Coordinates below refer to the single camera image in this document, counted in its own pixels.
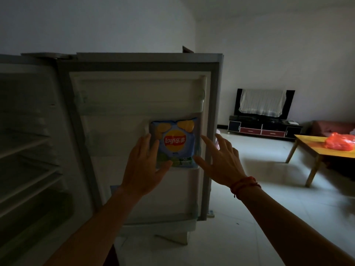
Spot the person's left hand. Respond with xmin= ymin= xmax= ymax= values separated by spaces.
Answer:
xmin=121 ymin=133 xmax=173 ymax=197

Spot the person's right hand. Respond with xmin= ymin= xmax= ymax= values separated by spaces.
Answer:
xmin=193 ymin=133 xmax=247 ymax=189

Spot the blue Lay's chips bag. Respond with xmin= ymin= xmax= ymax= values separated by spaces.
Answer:
xmin=149 ymin=118 xmax=201 ymax=169

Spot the white refrigerator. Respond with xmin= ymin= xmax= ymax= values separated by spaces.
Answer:
xmin=0 ymin=52 xmax=224 ymax=266

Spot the orange plastic bag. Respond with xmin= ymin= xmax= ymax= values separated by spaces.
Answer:
xmin=324 ymin=132 xmax=355 ymax=152

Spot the person's left forearm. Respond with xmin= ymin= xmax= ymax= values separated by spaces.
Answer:
xmin=43 ymin=188 xmax=139 ymax=266

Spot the person's right forearm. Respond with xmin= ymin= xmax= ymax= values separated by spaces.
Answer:
xmin=238 ymin=187 xmax=355 ymax=266

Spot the black television stand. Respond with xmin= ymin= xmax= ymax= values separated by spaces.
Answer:
xmin=227 ymin=115 xmax=303 ymax=141

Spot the cream cabinet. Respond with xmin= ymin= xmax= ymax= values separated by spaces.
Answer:
xmin=155 ymin=232 xmax=191 ymax=246

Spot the white lace cover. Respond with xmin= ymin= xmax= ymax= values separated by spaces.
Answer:
xmin=239 ymin=89 xmax=287 ymax=118

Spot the yellow wooden table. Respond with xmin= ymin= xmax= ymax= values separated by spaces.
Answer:
xmin=285 ymin=134 xmax=355 ymax=188

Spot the black television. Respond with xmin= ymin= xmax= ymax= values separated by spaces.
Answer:
xmin=234 ymin=89 xmax=295 ymax=121

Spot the sofa with red cover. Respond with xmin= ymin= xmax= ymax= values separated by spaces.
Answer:
xmin=308 ymin=120 xmax=355 ymax=137

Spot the red string bracelet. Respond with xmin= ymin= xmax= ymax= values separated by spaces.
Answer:
xmin=230 ymin=176 xmax=262 ymax=198

